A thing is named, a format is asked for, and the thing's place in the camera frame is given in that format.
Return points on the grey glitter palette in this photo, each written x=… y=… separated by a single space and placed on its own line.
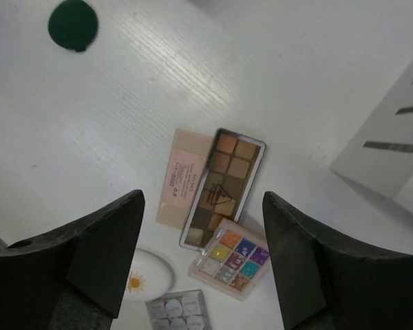
x=179 y=310

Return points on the white gold egg bottle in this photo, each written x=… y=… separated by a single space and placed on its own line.
x=149 y=278

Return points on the colourful eyeshadow palette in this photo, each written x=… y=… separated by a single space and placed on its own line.
x=233 y=261

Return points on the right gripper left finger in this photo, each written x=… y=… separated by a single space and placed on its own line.
x=72 y=277

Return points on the brown eyeshadow palette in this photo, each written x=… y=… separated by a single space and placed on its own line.
x=225 y=183

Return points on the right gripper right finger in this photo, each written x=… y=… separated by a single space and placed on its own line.
x=328 y=280

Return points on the white slotted organizer box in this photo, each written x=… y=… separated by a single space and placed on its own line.
x=380 y=154

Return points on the pink palette case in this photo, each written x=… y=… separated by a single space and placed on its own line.
x=187 y=158

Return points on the dark green powder puff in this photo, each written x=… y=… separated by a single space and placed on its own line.
x=73 y=25

